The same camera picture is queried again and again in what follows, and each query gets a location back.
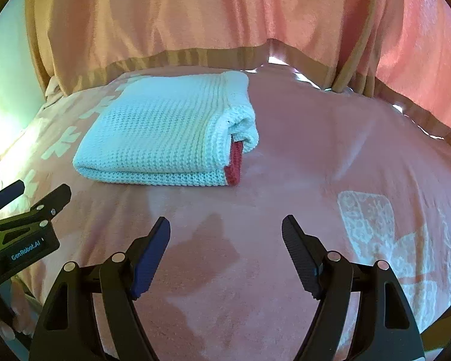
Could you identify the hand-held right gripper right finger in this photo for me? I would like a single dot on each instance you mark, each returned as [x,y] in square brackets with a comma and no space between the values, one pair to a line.
[300,259]

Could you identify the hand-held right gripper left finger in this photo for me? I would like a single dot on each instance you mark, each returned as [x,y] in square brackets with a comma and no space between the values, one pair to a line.
[150,267]

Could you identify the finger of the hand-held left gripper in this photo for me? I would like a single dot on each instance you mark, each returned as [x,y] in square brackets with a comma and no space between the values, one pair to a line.
[54,199]
[9,193]

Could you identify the white knit sweater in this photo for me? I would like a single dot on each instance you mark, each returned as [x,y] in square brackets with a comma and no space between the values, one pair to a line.
[154,131]

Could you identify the pink printed blanket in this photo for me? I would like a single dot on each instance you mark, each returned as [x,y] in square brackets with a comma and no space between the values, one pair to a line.
[285,165]

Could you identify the pink curtain with tan trim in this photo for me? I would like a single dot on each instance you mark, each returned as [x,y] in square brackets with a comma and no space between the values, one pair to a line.
[424,45]
[191,15]

